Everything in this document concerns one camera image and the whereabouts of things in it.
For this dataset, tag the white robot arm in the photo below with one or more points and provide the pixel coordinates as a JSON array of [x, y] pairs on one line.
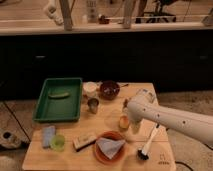
[[197, 126]]

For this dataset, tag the dark red bowl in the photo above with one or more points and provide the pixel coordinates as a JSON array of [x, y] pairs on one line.
[[109, 90]]

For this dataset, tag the orange yellow apple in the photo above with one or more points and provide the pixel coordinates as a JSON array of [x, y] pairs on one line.
[[124, 122]]

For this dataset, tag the light green plastic cup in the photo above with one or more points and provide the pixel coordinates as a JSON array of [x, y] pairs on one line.
[[57, 143]]

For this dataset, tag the spoon in bowl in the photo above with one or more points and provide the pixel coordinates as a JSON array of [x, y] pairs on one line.
[[121, 86]]

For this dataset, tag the green cucumber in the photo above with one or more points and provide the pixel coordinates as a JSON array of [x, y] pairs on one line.
[[59, 96]]

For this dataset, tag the white round floor object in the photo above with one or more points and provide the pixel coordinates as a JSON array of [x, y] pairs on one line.
[[10, 141]]

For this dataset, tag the grey folded cloth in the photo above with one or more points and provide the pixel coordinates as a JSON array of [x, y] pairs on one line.
[[109, 147]]

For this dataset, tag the wooden block eraser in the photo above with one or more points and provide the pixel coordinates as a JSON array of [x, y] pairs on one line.
[[84, 140]]

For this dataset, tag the wooden shelf counter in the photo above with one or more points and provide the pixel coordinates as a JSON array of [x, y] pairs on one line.
[[46, 27]]

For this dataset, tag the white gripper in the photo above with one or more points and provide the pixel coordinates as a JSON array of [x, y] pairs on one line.
[[135, 127]]

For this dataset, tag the green plastic tray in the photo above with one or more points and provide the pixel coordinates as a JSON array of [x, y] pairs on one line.
[[59, 110]]

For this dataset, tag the white ceramic cup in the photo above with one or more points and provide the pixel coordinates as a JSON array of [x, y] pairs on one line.
[[90, 89]]

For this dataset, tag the black white dish brush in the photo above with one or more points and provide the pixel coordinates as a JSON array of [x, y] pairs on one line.
[[142, 153]]

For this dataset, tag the small metal cup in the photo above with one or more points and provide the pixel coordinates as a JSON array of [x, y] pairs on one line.
[[93, 104]]

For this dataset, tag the orange plate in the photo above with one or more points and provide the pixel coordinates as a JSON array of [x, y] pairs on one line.
[[101, 157]]

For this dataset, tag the bunch of red grapes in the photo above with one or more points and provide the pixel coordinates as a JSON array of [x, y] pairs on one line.
[[125, 103]]

